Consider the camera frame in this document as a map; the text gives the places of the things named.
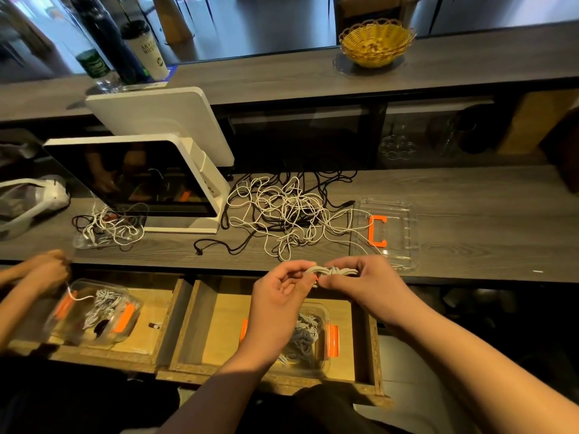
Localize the person's right hand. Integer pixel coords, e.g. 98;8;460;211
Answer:
317;256;431;329

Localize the person's left hand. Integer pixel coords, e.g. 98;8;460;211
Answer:
244;260;320;362

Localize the clear container drawer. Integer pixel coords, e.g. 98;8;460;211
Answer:
45;278;143;349
237;301;342;371

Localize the person's left forearm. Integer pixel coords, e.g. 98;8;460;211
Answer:
158;348;291;434

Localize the person's right forearm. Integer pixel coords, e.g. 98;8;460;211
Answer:
398;303;579;434

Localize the another person's forearm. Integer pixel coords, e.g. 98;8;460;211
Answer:
0;262;27;288
0;283;48;353

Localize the wooden drawer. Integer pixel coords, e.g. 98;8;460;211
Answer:
156;275;394;407
4;271;193;374

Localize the white touchscreen monitor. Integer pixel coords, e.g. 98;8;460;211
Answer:
43;133;230;234

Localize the white customer display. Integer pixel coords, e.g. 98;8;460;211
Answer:
86;86;235;168

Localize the grey wooden bar counter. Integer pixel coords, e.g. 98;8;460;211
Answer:
0;20;579;123

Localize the flat cardboard sheet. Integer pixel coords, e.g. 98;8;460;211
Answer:
498;90;579;157

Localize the yellow woven basket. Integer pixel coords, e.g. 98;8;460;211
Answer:
338;19;417;69

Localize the white headset device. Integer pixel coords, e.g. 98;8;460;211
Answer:
0;176;71;239

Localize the brown wooden chair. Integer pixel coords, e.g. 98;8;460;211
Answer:
333;0;408;37

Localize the white paper coffee cup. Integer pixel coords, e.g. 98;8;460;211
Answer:
120;19;170;82

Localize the clear plastic water bottle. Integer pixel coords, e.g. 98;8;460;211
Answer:
74;45;117;93

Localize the round wooden table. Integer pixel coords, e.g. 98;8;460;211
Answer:
149;0;193;46

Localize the black thermos bottle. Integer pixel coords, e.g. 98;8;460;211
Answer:
72;0;153;87

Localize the clear lid orange handle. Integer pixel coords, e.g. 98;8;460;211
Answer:
353;198;419;272

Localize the black cable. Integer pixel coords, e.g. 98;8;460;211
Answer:
192;233;261;257

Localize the bundle of black cables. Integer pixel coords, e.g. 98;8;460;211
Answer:
308;169;358;209

